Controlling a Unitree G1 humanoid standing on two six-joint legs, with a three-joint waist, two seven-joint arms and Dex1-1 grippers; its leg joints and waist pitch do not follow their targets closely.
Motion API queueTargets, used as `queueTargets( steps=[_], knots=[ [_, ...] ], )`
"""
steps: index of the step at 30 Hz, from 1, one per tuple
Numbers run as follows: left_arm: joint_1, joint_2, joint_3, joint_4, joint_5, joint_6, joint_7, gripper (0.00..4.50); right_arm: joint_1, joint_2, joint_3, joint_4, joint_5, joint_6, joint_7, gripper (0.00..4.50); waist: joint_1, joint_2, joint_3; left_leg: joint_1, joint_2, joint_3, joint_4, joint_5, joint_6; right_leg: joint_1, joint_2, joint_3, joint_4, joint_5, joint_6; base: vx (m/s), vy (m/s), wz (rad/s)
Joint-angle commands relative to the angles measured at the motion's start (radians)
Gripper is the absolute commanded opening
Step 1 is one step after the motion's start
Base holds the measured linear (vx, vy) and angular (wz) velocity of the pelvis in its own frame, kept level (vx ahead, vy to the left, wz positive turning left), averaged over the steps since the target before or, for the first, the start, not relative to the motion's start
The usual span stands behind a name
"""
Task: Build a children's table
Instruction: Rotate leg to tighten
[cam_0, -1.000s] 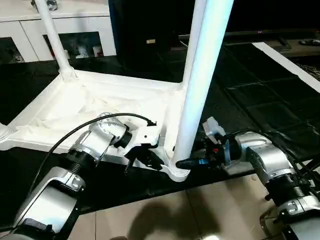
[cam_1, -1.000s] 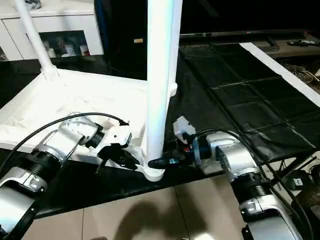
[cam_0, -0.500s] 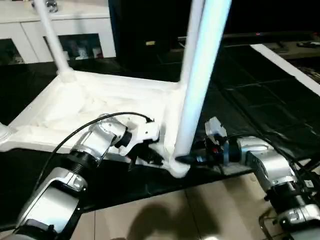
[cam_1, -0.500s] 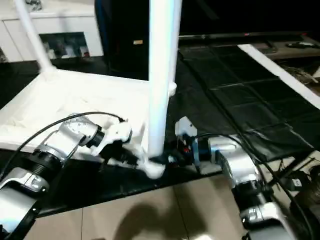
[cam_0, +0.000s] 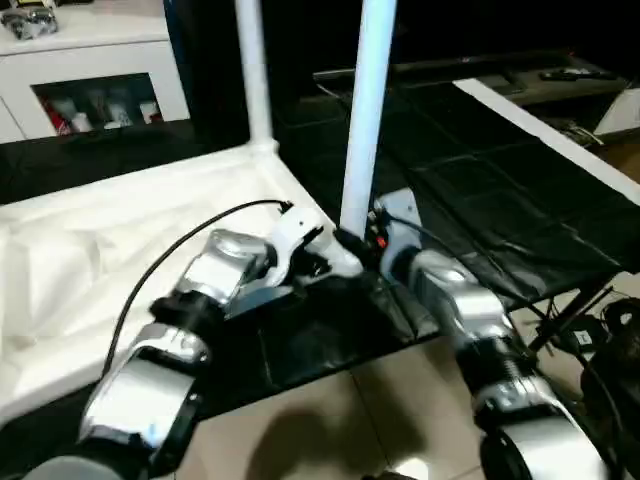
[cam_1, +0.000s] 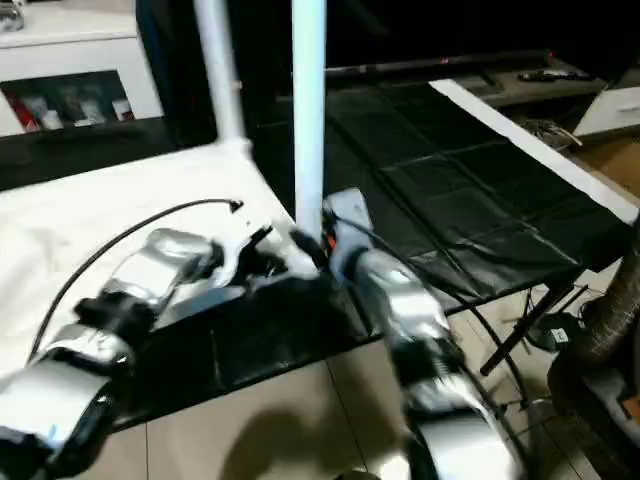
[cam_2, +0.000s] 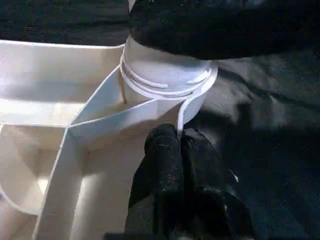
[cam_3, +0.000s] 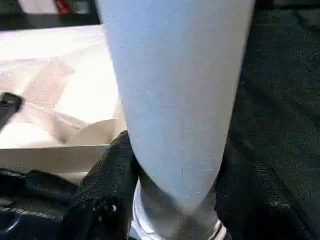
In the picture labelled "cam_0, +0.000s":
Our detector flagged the white flat board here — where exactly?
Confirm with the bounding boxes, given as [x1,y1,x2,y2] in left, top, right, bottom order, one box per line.
[455,80,640,206]

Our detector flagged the white plastic table leg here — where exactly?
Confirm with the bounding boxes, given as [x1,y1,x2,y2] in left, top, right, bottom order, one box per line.
[338,0,399,237]
[235,0,279,153]

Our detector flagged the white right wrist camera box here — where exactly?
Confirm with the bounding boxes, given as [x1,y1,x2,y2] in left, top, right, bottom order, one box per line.
[370,188,421,251]

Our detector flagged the white plastic children's table top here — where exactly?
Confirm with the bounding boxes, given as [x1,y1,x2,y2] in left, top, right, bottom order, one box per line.
[0,140,366,421]

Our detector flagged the dark object on cabinet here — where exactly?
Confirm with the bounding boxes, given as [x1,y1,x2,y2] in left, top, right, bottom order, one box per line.
[0,5,59,41]

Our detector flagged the black floor device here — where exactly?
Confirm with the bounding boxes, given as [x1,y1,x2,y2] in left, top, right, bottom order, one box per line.
[565,325,606,353]

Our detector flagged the black metal bar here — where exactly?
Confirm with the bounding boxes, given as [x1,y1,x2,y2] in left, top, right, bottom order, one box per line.
[312,55,591,83]

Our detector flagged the white glass-door cabinet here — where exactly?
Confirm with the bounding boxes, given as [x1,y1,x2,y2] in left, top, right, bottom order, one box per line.
[0,0,191,143]

